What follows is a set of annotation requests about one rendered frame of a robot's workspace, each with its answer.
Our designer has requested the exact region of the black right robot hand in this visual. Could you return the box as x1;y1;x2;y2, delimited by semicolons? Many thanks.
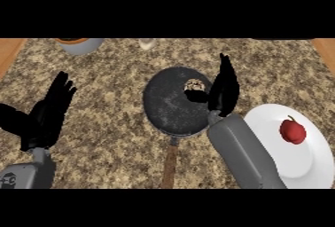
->
183;52;241;118

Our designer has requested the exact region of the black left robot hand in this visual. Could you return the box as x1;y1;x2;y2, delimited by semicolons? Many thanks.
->
0;70;79;153

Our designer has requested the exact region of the tan frosted cupcake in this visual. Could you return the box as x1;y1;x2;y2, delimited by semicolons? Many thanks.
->
182;77;207;93

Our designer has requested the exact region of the white round plate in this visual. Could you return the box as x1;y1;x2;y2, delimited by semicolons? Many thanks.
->
242;103;335;190

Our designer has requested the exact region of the red apple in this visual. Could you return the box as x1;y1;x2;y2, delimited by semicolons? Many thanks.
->
279;114;307;145

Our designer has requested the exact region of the small white cup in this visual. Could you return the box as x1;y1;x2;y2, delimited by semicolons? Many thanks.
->
138;37;157;51

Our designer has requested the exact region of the grey bowl with orange rim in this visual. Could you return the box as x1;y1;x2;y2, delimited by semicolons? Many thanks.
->
54;37;107;57

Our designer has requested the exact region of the dark pan with wooden handle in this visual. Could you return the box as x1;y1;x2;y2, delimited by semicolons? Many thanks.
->
142;66;216;190

